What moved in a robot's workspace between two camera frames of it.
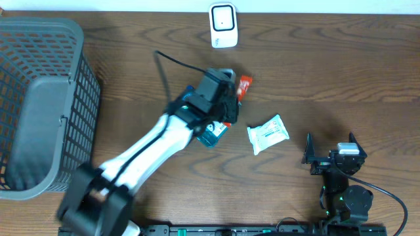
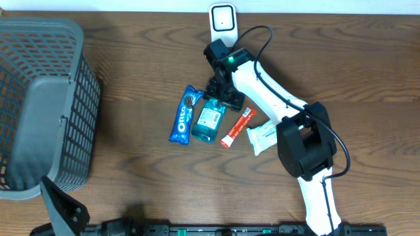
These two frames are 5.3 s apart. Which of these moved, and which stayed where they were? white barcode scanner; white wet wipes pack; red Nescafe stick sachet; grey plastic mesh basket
Moved: red Nescafe stick sachet
Stayed: grey plastic mesh basket; white wet wipes pack; white barcode scanner
